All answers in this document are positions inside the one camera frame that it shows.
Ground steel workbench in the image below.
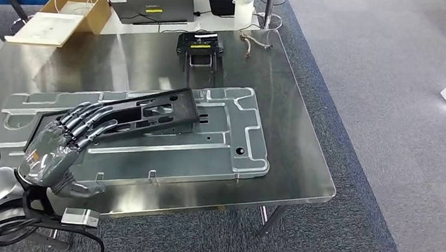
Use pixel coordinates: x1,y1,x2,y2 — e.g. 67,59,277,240
0,7,349,244

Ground chrome stanchion post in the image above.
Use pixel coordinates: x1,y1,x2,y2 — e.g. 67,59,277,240
254,0,287,31

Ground white table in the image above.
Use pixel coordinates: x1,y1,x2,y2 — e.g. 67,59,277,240
74,0,264,47

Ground white plastic bottle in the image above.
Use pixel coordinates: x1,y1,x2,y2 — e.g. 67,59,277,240
233,0,256,31

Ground white foam lid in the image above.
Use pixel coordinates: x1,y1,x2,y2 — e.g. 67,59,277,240
4,8,86,49

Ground brown curved strap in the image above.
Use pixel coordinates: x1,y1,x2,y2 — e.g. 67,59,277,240
238,31,274,61

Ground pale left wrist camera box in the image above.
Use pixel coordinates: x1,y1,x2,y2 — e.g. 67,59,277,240
19,185,103,236

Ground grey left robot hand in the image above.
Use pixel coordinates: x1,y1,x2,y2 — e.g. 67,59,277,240
15,97,120,202

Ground grey metal fixture plate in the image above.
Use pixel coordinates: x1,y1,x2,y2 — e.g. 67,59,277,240
0,68,276,203

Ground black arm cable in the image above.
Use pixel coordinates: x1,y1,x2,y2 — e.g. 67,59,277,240
0,212,107,252

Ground black plastic plate bracket part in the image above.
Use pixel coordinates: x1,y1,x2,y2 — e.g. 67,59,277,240
23,75,204,166

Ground brown cardboard box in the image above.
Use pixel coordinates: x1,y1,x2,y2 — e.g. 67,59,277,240
38,0,113,37

